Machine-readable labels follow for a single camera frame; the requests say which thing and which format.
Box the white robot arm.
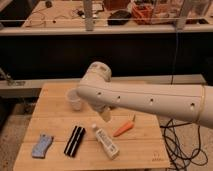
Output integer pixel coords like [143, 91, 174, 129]
[77, 62, 213, 129]

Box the orange toy carrot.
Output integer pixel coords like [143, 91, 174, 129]
[113, 116, 136, 137]

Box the white tube bottle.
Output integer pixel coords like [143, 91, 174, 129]
[92, 124, 119, 160]

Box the black object on bench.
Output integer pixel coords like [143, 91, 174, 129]
[107, 10, 131, 26]

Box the orange crate on bench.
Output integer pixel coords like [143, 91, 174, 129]
[132, 6, 152, 25]

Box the metal clamp at left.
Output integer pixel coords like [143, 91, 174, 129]
[0, 67, 25, 86]

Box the black cable on floor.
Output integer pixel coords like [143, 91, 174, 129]
[159, 118, 209, 171]

